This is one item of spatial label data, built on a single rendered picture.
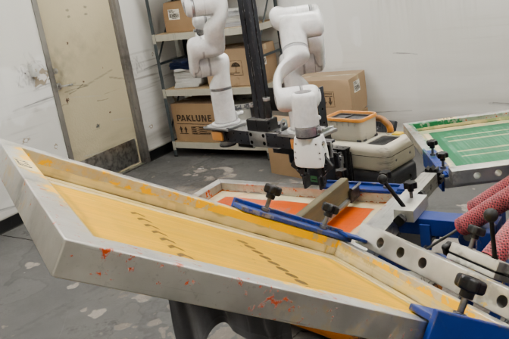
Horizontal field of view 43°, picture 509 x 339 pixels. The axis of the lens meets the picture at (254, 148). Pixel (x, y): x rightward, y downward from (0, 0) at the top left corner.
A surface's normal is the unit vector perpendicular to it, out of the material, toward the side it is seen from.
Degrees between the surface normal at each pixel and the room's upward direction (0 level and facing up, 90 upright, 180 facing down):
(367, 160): 90
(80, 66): 90
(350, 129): 92
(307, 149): 91
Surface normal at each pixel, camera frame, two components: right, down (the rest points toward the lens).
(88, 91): 0.83, 0.03
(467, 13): -0.53, 0.30
